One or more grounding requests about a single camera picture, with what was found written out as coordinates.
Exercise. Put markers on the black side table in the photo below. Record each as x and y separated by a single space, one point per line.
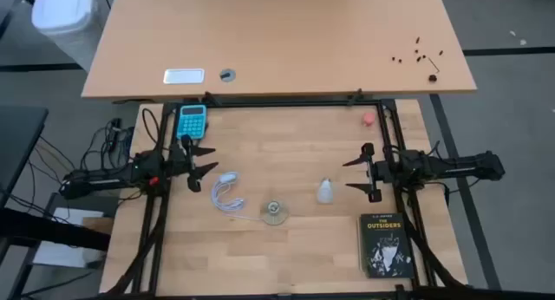
19 139

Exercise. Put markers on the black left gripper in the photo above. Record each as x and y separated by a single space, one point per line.
184 161

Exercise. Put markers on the white trash bin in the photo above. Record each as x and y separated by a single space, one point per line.
65 18

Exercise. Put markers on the small black knob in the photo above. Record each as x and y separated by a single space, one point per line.
432 78

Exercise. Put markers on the beige wooden desk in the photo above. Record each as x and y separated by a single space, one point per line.
282 35

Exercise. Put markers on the white lightbulb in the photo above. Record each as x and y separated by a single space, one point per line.
325 191

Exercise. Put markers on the brass lamp socket base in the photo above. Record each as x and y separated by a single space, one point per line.
274 212

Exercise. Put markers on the black beam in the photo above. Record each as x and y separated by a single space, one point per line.
52 230

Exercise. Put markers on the black frame clamp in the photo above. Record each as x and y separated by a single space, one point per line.
355 96
212 98

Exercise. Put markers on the teal calculator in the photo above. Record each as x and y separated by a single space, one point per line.
191 122

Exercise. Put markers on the black Outsiders book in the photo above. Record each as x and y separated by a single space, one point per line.
388 248

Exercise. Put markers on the white board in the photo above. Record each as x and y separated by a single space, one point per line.
65 243

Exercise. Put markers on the silver rectangular desk plate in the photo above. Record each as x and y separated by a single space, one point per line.
184 76

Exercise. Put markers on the small red box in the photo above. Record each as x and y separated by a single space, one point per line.
368 119

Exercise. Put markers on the black aluminium table frame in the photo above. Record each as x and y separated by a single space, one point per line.
282 104

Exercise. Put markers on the black allen key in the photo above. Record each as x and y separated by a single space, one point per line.
434 65

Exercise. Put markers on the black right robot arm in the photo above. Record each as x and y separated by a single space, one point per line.
468 167

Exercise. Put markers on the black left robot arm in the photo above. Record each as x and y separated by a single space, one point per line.
108 178

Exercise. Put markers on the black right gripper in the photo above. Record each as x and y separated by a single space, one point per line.
371 174

